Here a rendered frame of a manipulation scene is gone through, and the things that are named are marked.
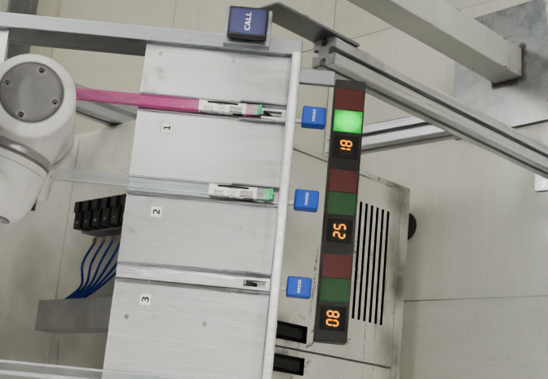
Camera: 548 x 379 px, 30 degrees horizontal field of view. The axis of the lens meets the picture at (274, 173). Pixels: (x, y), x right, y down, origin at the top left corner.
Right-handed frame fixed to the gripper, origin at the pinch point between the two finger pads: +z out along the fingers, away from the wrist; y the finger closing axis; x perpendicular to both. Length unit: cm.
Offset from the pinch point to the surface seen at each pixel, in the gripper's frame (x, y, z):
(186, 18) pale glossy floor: 25, -79, 131
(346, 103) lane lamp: 37.4, -13.8, -4.2
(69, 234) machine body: 4, -2, 52
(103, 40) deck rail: 5.6, -18.9, 0.9
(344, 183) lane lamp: 38.0, -3.0, -4.3
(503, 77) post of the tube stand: 80, -42, 45
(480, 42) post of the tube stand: 71, -44, 36
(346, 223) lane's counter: 38.7, 2.2, -4.5
